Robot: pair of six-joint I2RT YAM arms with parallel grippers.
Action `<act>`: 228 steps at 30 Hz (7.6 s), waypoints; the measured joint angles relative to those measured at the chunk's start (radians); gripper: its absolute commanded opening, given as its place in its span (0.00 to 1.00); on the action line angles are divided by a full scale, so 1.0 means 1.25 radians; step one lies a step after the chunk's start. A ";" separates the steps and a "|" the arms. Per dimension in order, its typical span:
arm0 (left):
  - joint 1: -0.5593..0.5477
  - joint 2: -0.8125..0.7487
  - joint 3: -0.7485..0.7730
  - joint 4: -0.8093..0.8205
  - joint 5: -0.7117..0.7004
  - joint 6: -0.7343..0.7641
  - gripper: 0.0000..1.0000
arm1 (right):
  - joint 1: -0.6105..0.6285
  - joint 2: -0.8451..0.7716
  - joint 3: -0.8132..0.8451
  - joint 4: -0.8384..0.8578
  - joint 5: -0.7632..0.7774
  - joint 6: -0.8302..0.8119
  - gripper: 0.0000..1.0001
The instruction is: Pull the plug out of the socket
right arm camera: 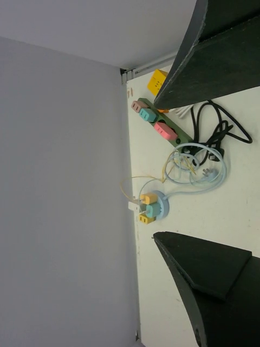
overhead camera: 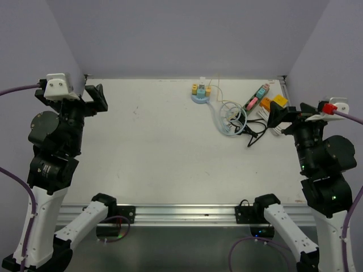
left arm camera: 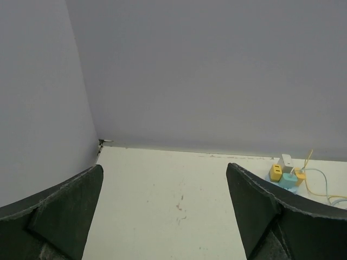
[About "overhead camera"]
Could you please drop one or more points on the orange-yellow charger plug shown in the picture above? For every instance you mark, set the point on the orange-yellow charger plug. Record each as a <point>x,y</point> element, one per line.
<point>208,90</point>

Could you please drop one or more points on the white charger plug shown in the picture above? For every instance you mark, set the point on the white charger plug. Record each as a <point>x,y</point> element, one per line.
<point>201,84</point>

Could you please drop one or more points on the yellow cube adapter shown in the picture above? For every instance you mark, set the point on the yellow cube adapter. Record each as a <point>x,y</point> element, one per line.
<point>280,100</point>

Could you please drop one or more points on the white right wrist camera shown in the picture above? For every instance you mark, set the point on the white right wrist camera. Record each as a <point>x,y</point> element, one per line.
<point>326,110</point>

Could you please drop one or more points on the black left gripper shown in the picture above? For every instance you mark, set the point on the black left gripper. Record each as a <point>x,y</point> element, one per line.
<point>91,107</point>

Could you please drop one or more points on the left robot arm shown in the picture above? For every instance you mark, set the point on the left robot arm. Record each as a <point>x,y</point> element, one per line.
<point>56,136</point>

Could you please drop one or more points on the orange power strip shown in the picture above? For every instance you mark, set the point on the orange power strip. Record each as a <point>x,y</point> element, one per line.
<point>265,103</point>

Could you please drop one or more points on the yellow two-port adapter plug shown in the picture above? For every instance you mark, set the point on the yellow two-port adapter plug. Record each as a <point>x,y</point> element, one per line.
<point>194,89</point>

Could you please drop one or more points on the teal plug on strip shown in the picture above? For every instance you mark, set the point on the teal plug on strip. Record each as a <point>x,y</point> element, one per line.
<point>261,92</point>

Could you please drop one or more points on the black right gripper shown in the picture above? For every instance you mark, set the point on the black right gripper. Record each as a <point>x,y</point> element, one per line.
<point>278,113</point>

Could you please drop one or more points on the pink plug on strip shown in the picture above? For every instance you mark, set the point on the pink plug on strip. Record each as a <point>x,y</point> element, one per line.
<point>252,103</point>

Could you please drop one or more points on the round light blue socket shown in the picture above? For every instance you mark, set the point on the round light blue socket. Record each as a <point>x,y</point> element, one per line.
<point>199,100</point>

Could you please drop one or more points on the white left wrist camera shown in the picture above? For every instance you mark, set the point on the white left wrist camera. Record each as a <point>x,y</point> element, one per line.
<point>59,87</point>

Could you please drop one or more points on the aluminium frame rail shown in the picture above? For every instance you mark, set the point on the aluminium frame rail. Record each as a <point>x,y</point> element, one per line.
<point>190,215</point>

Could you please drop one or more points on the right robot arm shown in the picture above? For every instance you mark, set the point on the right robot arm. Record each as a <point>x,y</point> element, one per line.
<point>323,162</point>

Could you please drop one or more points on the green power strip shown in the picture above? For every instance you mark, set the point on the green power strip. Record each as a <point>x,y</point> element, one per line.
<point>267,87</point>

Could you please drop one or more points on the teal charger plug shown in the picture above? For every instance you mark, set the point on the teal charger plug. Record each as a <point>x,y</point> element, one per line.
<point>200,93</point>

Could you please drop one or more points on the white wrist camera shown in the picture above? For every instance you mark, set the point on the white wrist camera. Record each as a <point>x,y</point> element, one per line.
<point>326,110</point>
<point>59,87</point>

